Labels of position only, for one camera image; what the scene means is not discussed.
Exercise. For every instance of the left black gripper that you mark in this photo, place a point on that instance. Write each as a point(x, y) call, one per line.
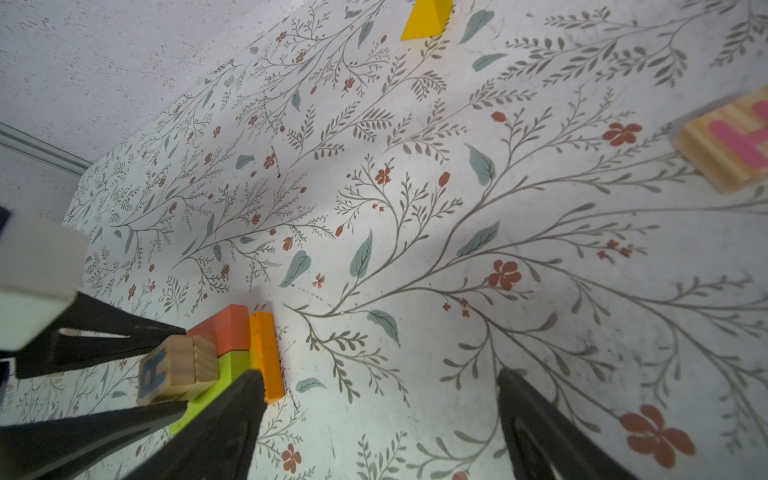
point(46, 329)

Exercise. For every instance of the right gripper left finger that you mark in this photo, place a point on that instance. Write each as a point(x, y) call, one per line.
point(219, 442)

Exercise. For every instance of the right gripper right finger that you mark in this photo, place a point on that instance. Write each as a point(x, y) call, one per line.
point(541, 442)

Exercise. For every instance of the green wood block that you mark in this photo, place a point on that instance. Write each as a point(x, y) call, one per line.
point(231, 365)

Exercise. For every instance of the letter R wood cube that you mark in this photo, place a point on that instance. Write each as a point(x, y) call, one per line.
point(181, 368)

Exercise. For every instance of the orange yellow wood block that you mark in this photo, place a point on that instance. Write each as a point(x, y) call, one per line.
point(264, 355)

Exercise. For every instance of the red orange wood block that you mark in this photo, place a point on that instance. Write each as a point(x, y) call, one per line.
point(230, 327)

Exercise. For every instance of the yellow triangle wood block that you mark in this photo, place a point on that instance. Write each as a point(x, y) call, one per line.
point(428, 18)

